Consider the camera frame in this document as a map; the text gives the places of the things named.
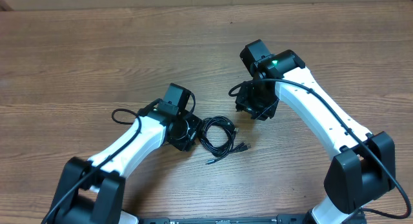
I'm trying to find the black USB-C cable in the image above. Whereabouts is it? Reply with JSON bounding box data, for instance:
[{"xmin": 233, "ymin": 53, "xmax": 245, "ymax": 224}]
[{"xmin": 201, "ymin": 117, "xmax": 252, "ymax": 166}]

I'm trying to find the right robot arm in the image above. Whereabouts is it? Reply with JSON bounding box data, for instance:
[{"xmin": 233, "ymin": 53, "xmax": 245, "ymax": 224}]
[{"xmin": 236, "ymin": 39, "xmax": 396, "ymax": 223}]

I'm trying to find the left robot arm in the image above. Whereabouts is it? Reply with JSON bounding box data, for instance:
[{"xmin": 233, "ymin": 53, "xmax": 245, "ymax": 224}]
[{"xmin": 42, "ymin": 83, "xmax": 202, "ymax": 223}]

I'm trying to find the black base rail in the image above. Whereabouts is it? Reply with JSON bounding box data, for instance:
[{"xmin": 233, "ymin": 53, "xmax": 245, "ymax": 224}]
[{"xmin": 135, "ymin": 213, "xmax": 367, "ymax": 224}]

